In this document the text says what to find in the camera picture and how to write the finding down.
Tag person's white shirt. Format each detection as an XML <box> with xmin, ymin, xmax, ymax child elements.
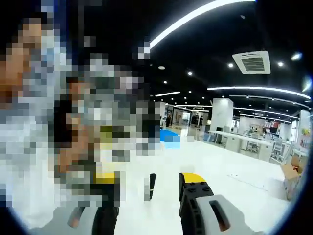
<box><xmin>11</xmin><ymin>207</ymin><xmax>74</xmax><ymax>235</ymax></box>

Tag blue box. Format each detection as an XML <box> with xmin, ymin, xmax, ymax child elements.
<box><xmin>160</xmin><ymin>129</ymin><xmax>181</xmax><ymax>138</ymax></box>

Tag white work table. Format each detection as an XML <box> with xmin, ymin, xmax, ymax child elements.
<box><xmin>207</xmin><ymin>129</ymin><xmax>276</xmax><ymax>160</ymax></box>

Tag white square pillar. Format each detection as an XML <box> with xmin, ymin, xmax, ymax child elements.
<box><xmin>211</xmin><ymin>97</ymin><xmax>234</xmax><ymax>133</ymax></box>

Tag cardboard box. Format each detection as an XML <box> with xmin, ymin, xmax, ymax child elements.
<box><xmin>280</xmin><ymin>156</ymin><xmax>307</xmax><ymax>200</ymax></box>

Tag curved ceiling light strip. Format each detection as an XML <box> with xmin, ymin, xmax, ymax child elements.
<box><xmin>207</xmin><ymin>85</ymin><xmax>312</xmax><ymax>100</ymax></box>

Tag ceiling spotlights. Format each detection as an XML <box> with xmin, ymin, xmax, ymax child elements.
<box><xmin>162</xmin><ymin>52</ymin><xmax>303</xmax><ymax>101</ymax></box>

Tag white ceiling air vent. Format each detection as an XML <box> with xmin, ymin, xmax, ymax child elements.
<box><xmin>231</xmin><ymin>50</ymin><xmax>271</xmax><ymax>75</ymax></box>

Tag long ceiling light strip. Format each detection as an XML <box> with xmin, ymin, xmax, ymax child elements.
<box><xmin>149</xmin><ymin>0</ymin><xmax>256</xmax><ymax>49</ymax></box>

